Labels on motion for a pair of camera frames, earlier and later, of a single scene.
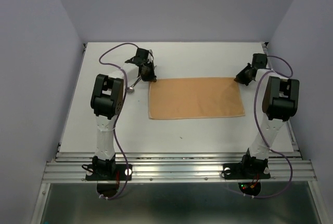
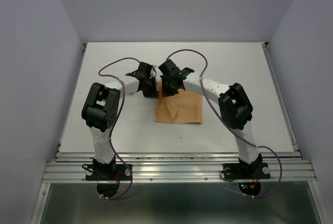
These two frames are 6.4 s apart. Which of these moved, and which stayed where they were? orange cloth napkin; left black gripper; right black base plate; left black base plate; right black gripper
Moved: left black gripper; orange cloth napkin; right black gripper
Stayed: right black base plate; left black base plate
